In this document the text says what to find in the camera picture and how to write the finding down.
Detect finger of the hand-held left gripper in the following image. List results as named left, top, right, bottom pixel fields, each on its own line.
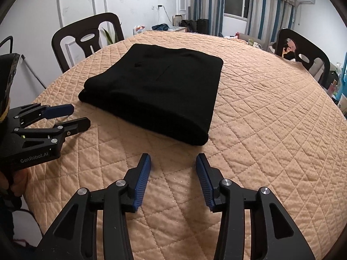
left=13, top=103, right=74, bottom=127
left=12, top=117, right=92, bottom=144

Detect black cable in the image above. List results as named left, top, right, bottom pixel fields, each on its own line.
left=0, top=36, right=14, bottom=55

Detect person's left hand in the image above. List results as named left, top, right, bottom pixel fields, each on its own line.
left=0, top=169, right=29, bottom=198

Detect black pants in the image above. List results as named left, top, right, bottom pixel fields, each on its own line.
left=78, top=43, right=224, bottom=146

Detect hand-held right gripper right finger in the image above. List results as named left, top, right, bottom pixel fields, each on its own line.
left=196, top=153, right=315, bottom=260

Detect peach quilted blanket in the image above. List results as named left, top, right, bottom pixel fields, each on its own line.
left=27, top=31, right=347, bottom=260

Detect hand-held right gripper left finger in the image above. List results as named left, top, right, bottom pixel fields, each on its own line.
left=34, top=153, right=152, bottom=260

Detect black chair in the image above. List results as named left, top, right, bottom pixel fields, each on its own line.
left=51, top=13, right=125, bottom=73
left=275, top=28, right=331, bottom=85

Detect striped curtain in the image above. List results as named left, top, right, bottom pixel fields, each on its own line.
left=245, top=0, right=296, bottom=44
left=190, top=0, right=225, bottom=36

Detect doll figure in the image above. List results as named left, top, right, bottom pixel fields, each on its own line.
left=282, top=39, right=299, bottom=60

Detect black bag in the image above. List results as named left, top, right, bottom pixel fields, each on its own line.
left=180, top=18, right=210, bottom=34

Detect green potted plant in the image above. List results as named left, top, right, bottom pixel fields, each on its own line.
left=101, top=27, right=116, bottom=46

